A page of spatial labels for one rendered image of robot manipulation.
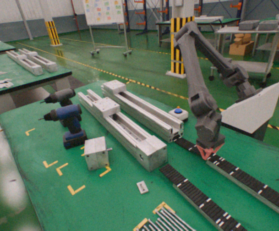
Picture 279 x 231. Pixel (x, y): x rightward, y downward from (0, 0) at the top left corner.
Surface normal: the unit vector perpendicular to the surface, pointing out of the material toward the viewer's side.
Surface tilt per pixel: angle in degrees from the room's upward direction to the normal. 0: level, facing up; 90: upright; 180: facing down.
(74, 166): 0
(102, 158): 90
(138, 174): 0
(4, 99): 90
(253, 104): 90
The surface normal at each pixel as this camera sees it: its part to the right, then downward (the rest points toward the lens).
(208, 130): -0.56, 0.47
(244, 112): -0.79, 0.38
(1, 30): 0.64, 0.33
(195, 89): -0.82, -0.21
